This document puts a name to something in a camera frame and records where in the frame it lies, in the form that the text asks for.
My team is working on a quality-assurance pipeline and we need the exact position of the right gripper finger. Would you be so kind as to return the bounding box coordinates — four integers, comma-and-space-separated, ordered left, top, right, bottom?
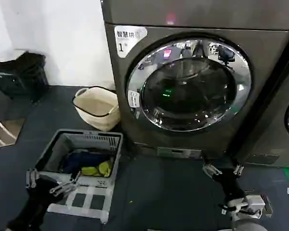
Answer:
201, 154, 220, 177
233, 161, 245, 176

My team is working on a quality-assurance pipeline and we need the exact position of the dryer base service hatch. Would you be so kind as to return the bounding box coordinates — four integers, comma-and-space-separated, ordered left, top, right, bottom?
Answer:
157, 147, 203, 159

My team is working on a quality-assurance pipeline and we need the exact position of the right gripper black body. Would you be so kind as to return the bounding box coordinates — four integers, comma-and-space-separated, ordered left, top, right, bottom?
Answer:
212, 167, 245, 199

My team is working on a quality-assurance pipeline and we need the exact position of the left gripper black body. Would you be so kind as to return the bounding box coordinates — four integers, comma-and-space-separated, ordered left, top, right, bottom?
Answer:
33, 174, 61, 205

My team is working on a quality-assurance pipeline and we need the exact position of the grey dryer with number sticker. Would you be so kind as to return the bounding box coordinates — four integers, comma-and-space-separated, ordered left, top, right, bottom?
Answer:
100, 0, 289, 161

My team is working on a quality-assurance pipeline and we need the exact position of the white number sticker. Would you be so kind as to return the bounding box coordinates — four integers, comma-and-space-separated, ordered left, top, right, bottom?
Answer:
114, 26, 148, 59

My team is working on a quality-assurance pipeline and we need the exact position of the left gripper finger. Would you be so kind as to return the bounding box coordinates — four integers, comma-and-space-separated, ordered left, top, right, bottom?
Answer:
25, 168, 40, 190
49, 170, 82, 197

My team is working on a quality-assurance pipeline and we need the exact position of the cream fabric basket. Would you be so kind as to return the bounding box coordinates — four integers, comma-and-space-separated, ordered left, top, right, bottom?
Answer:
72, 86, 121, 132

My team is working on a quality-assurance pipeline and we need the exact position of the grey plastic laundry basket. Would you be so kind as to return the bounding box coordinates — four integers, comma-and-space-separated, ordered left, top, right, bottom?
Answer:
34, 128, 124, 218

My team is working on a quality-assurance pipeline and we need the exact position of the small white door label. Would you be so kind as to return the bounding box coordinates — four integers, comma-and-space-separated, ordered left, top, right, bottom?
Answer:
127, 90, 141, 109

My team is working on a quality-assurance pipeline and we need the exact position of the dark blue garment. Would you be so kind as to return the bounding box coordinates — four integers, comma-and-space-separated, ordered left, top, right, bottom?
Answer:
60, 149, 115, 174

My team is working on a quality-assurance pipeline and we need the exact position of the black bin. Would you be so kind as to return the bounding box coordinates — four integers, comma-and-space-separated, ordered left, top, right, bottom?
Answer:
0, 51, 50, 102

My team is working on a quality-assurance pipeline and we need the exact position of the yellow green garment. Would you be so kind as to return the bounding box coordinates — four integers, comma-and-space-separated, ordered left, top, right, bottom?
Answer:
80, 160, 113, 178

